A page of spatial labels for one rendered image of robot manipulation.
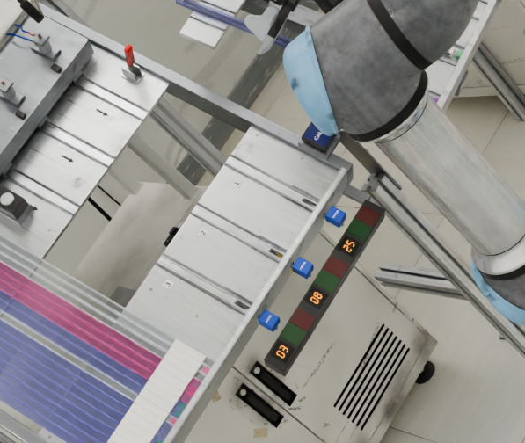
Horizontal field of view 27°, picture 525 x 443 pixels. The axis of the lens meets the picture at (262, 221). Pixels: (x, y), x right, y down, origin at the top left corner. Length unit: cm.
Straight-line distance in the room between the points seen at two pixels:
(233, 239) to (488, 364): 83
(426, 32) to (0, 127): 103
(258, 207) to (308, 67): 74
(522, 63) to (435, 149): 160
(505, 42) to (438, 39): 165
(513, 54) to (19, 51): 132
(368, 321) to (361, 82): 126
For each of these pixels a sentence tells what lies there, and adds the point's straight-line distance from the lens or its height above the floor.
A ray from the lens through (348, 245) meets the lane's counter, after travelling 191.
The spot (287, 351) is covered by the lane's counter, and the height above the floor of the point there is 65.
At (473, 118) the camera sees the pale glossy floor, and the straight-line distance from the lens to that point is 318.
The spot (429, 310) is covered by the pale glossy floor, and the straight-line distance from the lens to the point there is 275.
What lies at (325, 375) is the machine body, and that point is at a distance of 237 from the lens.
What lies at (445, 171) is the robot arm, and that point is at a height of 96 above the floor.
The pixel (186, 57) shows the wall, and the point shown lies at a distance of 404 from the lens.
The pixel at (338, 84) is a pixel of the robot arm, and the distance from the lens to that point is 122.
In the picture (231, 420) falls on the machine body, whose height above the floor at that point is 43.
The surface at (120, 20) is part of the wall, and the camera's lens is 393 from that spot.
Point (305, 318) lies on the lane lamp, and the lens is 187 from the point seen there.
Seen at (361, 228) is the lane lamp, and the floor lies 66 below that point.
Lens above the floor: 169
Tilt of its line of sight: 28 degrees down
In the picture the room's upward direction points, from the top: 47 degrees counter-clockwise
